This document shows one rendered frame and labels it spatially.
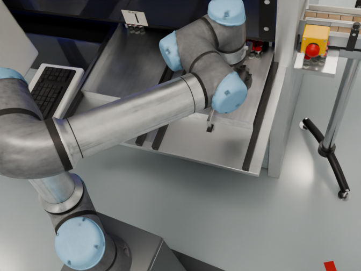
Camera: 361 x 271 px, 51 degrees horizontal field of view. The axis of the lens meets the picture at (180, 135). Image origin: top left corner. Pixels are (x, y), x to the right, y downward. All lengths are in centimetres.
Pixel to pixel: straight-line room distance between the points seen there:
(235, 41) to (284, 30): 37
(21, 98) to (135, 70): 73
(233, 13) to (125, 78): 66
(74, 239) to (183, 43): 54
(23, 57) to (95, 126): 105
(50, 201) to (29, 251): 127
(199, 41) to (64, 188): 48
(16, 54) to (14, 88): 91
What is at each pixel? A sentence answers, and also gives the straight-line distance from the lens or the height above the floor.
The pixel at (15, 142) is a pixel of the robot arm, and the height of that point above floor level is 142.
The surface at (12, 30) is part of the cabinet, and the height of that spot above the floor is 98.
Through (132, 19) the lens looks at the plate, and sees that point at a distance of 138.
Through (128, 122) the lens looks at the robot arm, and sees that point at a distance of 66.
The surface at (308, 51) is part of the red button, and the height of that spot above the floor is 100.
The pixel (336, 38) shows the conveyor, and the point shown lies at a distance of 136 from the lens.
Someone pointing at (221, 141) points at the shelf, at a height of 88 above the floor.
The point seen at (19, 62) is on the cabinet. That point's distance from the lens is 166.
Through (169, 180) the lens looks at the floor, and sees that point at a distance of 211.
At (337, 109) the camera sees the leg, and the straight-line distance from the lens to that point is 172.
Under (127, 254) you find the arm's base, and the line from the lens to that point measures 116.
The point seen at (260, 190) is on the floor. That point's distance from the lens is 204.
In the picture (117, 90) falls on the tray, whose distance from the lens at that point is 136.
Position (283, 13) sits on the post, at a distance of 116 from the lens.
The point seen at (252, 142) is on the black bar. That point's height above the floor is 90.
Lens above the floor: 189
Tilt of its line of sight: 58 degrees down
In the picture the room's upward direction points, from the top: 18 degrees counter-clockwise
